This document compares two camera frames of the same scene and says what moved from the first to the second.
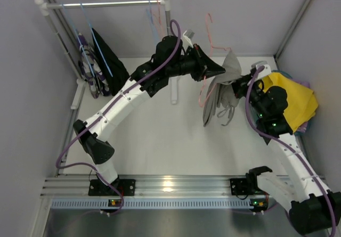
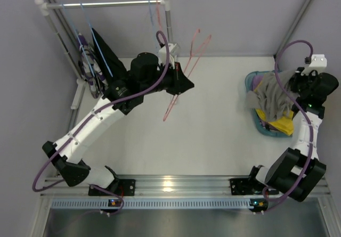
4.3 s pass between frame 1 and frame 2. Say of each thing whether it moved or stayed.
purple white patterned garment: stayed
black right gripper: moved
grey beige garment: moved
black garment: stayed
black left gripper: moved
